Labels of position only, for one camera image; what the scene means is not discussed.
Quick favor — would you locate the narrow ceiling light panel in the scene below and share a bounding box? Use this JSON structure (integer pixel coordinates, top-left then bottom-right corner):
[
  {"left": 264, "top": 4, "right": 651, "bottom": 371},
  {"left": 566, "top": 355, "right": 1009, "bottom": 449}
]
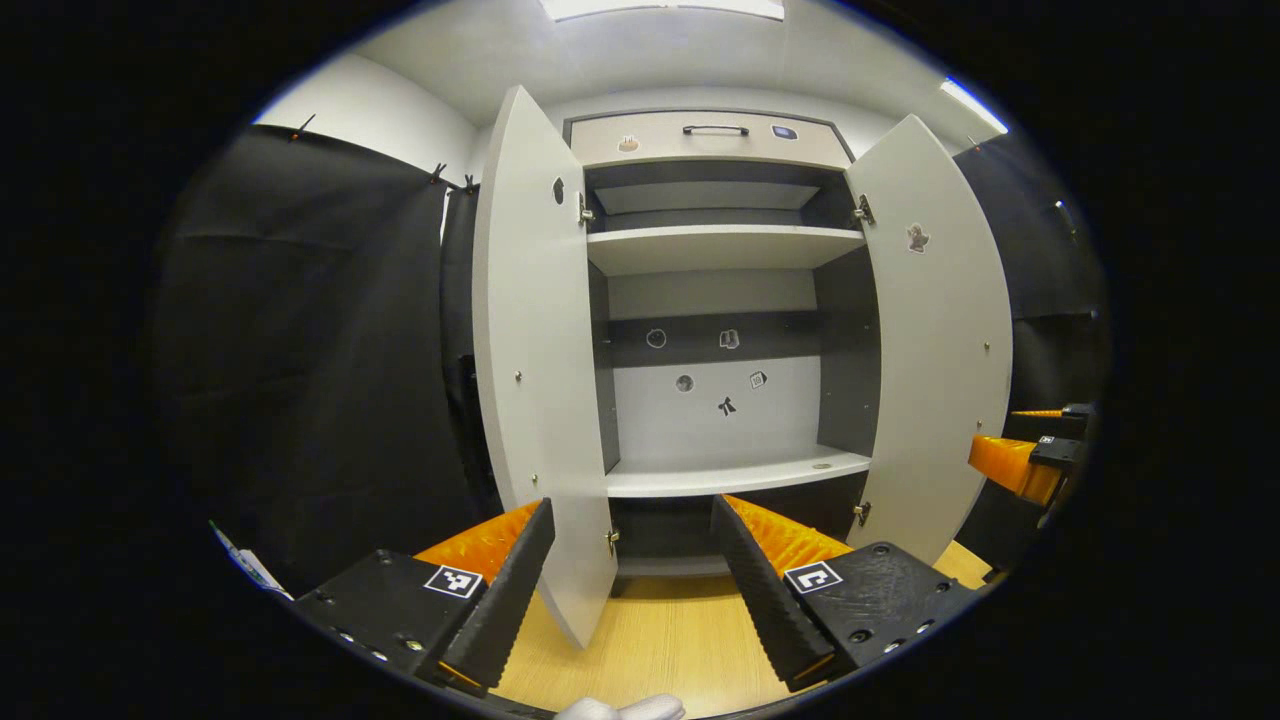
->
[{"left": 938, "top": 76, "right": 1009, "bottom": 136}]

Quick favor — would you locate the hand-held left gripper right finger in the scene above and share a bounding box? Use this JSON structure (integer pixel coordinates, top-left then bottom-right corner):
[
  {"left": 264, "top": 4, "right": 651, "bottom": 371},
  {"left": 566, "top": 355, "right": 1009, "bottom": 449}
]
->
[{"left": 710, "top": 493, "right": 986, "bottom": 693}]

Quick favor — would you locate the white printed packet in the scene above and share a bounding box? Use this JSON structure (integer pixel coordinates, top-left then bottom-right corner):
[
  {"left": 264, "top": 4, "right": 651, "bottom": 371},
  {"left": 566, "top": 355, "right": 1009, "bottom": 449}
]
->
[{"left": 208, "top": 520, "right": 293, "bottom": 601}]

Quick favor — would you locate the beige double-door shoe cabinet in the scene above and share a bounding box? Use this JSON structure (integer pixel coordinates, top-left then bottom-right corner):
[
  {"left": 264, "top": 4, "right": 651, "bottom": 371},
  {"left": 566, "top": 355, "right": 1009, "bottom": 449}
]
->
[{"left": 563, "top": 108, "right": 881, "bottom": 601}]

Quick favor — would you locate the beige cabinet door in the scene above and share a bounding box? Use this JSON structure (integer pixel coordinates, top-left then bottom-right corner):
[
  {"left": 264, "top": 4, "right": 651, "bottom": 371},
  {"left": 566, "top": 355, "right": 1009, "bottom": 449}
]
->
[
  {"left": 845, "top": 113, "right": 1014, "bottom": 566},
  {"left": 472, "top": 85, "right": 621, "bottom": 651}
]

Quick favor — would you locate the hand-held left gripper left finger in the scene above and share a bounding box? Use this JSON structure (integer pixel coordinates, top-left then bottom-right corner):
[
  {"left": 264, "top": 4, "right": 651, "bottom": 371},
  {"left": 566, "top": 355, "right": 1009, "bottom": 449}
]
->
[{"left": 292, "top": 498, "right": 557, "bottom": 698}]

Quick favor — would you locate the large ceiling light panel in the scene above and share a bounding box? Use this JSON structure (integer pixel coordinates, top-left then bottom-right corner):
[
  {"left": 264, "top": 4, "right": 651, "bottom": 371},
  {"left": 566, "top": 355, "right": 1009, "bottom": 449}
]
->
[{"left": 538, "top": 0, "right": 786, "bottom": 23}]

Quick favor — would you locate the beige cabinet drawer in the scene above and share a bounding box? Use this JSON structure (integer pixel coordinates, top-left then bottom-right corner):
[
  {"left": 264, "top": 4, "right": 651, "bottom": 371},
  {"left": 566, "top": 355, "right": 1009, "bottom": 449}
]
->
[{"left": 568, "top": 111, "right": 853, "bottom": 171}]

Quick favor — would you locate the white fluffy object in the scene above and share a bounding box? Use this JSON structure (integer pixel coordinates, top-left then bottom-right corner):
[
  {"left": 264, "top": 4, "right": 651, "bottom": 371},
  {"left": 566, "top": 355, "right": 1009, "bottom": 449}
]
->
[{"left": 553, "top": 694, "right": 687, "bottom": 720}]

